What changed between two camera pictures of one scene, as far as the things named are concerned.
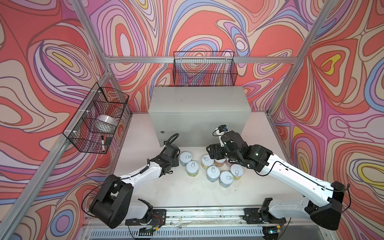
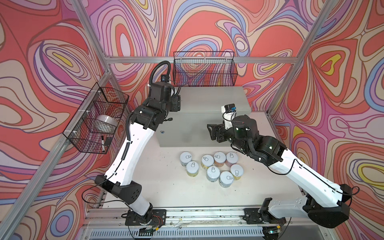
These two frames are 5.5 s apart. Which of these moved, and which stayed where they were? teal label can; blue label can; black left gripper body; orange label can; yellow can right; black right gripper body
Moved: black right gripper body; black left gripper body
Stayed: yellow can right; teal label can; blue label can; orange label can
